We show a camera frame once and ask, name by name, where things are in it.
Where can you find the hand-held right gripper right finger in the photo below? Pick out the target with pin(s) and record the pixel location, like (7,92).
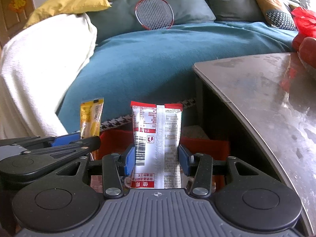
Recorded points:
(184,161)

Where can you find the wooden door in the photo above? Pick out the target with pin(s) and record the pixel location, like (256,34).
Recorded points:
(9,22)

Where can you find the red plastic bag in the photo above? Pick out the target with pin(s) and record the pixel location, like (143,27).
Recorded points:
(305,24)

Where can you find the blue sofa cover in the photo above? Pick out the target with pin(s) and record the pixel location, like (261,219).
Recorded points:
(153,66)

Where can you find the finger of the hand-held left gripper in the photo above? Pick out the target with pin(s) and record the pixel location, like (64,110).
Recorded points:
(66,138)
(74,148)

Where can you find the grey cushion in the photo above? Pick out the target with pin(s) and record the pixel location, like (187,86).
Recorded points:
(234,3)

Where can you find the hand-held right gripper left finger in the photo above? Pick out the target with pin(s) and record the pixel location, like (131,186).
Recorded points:
(129,163)

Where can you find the red white snack packet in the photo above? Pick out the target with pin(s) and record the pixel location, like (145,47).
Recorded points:
(158,143)

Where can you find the teal cushion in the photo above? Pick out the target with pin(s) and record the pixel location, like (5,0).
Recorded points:
(118,12)

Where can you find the red badminton racket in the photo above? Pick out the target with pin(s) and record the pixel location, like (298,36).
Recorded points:
(155,14)

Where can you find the yellow pillow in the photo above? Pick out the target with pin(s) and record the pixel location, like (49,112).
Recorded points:
(66,2)

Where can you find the red door ornament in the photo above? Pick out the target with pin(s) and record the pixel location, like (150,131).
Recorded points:
(17,2)

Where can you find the dark coffee table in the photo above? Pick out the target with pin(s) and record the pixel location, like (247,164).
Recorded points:
(271,103)

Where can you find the yellow snack packet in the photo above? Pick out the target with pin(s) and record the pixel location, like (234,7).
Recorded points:
(91,118)

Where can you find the yellow patterned cushion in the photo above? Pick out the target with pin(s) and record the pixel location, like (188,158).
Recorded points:
(274,9)

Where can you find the white blanket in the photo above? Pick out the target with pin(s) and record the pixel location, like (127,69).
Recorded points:
(37,79)

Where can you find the red cardboard box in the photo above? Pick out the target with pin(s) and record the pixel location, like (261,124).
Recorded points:
(207,150)

